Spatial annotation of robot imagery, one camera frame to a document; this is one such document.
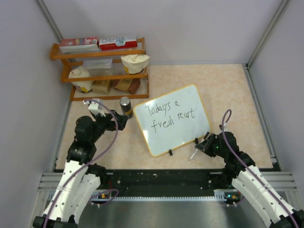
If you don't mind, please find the white flour bag left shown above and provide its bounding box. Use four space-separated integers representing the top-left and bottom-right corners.
68 66 94 94

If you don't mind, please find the cream paper bag right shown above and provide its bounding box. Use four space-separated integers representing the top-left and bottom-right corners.
121 54 150 74

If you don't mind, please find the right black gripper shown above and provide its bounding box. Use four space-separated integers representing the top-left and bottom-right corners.
195 133 228 158

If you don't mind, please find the yellow framed whiteboard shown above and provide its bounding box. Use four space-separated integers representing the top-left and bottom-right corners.
133 84 211 157

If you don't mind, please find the wooden three tier shelf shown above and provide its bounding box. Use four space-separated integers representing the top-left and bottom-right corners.
49 37 150 101

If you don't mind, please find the red white box right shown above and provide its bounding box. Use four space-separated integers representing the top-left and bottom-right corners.
99 36 138 51

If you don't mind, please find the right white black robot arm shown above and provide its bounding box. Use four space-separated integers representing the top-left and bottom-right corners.
195 131 304 228

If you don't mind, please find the reddish brown packet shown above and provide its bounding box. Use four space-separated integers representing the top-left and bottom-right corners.
113 78 142 95

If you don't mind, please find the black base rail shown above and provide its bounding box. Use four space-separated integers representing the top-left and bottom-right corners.
99 169 233 197

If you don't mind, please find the red white box left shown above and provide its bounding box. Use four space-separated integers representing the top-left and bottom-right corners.
59 37 99 53

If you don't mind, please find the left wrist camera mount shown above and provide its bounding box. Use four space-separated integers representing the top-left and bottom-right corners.
83 98 106 117

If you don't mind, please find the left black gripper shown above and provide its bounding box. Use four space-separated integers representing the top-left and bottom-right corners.
89 109 129 143

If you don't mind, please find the tan brown box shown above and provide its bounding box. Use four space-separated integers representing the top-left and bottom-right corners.
91 80 112 95

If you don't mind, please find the clear plastic container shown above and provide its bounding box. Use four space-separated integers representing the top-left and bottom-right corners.
83 59 114 76

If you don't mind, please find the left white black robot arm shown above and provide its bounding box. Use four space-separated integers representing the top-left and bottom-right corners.
33 110 128 228

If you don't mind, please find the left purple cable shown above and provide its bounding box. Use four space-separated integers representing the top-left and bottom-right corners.
42 98 120 228

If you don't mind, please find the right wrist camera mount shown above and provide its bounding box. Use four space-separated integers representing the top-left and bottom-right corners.
219 122 228 132

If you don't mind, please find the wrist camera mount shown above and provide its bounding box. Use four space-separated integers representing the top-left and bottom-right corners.
219 122 228 132
83 98 106 117

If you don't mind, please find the red white box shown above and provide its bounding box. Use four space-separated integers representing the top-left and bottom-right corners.
99 36 138 51
59 37 99 53

